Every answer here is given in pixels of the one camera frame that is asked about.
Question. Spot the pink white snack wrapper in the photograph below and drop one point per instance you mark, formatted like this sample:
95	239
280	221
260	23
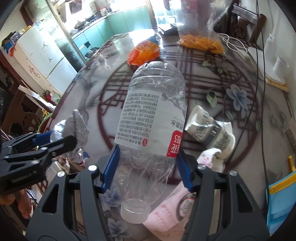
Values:
166	213

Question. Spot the red bucket with green rim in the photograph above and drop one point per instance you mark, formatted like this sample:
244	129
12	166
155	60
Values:
46	119

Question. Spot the dark wooden slatted chair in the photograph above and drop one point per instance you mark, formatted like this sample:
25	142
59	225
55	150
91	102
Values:
245	20

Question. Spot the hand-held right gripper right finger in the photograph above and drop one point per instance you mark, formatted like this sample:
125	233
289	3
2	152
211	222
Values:
185	171

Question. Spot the pink tissue packet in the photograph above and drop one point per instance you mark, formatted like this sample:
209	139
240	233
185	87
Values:
208	160

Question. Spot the person's left hand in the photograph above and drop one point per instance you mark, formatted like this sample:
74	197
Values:
23	204

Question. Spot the black wok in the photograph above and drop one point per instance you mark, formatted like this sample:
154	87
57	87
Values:
79	23

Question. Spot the white refrigerator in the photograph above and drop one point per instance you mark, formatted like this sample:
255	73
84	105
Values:
39	53

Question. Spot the blue and yellow folder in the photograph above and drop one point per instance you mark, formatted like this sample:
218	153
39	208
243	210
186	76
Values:
279	208

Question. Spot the zip bag of orange snacks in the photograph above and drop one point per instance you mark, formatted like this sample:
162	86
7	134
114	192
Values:
201	42

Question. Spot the white desk lamp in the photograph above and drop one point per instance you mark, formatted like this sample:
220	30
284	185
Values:
270	67

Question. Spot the crushed paper cup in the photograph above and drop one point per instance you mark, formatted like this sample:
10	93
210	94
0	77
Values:
210	132

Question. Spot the clear plastic bottle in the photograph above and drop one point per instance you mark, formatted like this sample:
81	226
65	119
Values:
150	111

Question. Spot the carved dark wooden chair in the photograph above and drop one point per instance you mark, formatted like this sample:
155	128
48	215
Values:
20	111

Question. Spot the green trash can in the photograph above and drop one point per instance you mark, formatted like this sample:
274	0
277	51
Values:
91	52

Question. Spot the orange snack bag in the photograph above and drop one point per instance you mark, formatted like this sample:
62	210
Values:
144	52

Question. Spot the paper ball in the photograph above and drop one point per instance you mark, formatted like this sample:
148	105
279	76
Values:
74	127

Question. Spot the wooden board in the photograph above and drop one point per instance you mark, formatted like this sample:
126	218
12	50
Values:
277	85

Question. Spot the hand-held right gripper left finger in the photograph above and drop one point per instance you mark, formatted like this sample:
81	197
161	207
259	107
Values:
111	166

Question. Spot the teal kitchen cabinets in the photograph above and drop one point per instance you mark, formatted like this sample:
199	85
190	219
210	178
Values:
129	18

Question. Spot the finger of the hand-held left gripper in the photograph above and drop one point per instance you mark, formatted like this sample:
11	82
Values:
42	138
62	143

